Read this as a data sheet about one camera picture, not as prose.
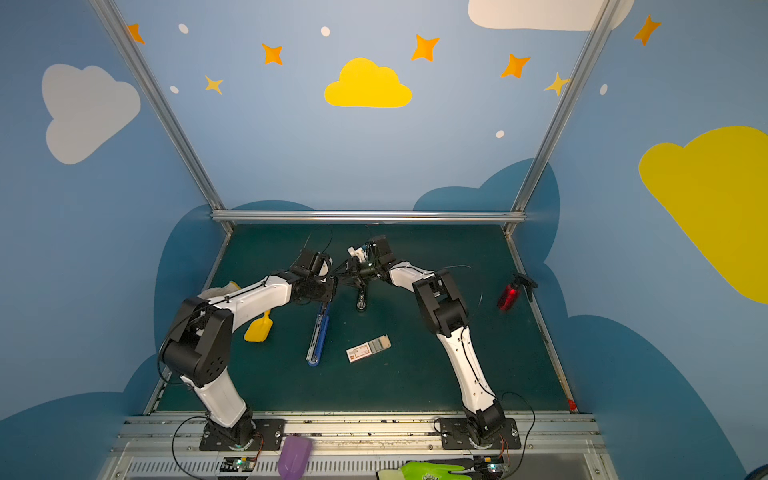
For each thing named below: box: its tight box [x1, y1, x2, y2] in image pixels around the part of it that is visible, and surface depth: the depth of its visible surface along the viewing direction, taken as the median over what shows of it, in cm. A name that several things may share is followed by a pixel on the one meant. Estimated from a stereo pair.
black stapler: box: [356, 287, 367, 312], surface depth 100 cm
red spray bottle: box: [498, 273, 538, 311], surface depth 92 cm
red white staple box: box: [346, 334, 392, 363], surface depth 90 cm
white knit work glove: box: [197, 281, 241, 298], surface depth 103 cm
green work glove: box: [377, 461, 472, 480], surface depth 70 cm
